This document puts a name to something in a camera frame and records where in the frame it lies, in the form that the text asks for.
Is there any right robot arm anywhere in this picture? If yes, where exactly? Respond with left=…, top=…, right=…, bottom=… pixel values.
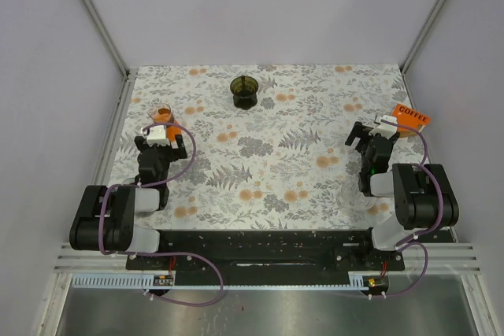
left=345, top=116, right=459, bottom=270

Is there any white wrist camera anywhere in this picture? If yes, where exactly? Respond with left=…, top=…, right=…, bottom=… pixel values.
left=146, top=125, right=171, bottom=146
left=369, top=115, right=398, bottom=139

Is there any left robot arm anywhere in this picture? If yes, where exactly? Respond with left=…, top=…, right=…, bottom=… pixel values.
left=69, top=135, right=187, bottom=269

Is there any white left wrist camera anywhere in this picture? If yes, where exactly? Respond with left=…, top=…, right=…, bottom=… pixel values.
left=146, top=125, right=171, bottom=146

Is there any white slotted cable duct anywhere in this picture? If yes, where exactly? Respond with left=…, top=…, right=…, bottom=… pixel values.
left=72, top=272, right=369, bottom=290

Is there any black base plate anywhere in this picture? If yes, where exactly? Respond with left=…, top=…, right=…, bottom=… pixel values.
left=126, top=231, right=405, bottom=283

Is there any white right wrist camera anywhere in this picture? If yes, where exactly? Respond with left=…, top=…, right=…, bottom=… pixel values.
left=369, top=115, right=398, bottom=139

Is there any floral table mat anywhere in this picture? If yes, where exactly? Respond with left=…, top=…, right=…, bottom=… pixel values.
left=109, top=64, right=410, bottom=230

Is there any orange coffee filter box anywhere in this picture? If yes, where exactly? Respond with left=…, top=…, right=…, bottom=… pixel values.
left=390, top=103, right=431, bottom=131

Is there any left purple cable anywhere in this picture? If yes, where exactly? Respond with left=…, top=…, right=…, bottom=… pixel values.
left=98, top=123, right=225, bottom=307

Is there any green glass dripper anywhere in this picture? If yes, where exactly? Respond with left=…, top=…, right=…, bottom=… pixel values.
left=230, top=76, right=259, bottom=110

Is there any clear glass dripper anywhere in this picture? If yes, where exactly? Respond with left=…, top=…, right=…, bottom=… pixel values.
left=339, top=180, right=376, bottom=212

